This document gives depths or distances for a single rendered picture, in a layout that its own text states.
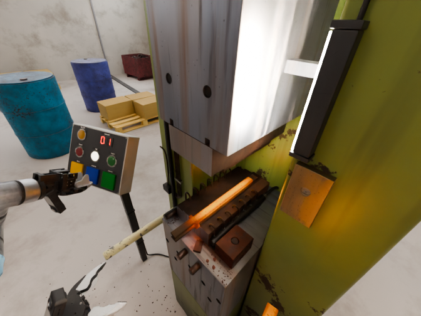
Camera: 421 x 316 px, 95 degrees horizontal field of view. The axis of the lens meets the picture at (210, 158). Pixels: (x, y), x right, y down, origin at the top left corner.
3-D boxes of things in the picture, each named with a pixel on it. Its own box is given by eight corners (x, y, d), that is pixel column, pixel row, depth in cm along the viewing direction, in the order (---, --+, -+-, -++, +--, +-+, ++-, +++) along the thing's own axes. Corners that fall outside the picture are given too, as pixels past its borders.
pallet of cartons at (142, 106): (149, 108, 436) (146, 89, 413) (170, 117, 396) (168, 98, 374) (99, 122, 368) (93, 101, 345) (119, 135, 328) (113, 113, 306)
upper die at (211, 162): (211, 177, 55) (212, 149, 50) (170, 148, 67) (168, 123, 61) (284, 132, 80) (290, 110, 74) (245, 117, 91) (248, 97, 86)
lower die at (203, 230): (208, 246, 76) (208, 233, 71) (177, 215, 87) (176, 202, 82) (266, 193, 100) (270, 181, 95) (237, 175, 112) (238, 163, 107)
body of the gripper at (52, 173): (80, 172, 71) (44, 177, 60) (77, 194, 72) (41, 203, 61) (65, 167, 74) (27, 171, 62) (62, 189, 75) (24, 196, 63)
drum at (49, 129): (86, 149, 291) (57, 78, 232) (28, 165, 255) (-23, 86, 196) (77, 132, 333) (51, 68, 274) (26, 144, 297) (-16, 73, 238)
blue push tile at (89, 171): (96, 185, 92) (98, 170, 91) (84, 180, 94) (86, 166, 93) (99, 184, 94) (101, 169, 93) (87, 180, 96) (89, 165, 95)
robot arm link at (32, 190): (24, 208, 57) (6, 200, 59) (42, 204, 61) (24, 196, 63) (27, 184, 56) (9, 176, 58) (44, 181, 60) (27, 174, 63)
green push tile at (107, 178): (112, 190, 89) (115, 175, 89) (100, 186, 91) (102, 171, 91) (115, 190, 91) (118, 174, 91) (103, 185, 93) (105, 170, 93)
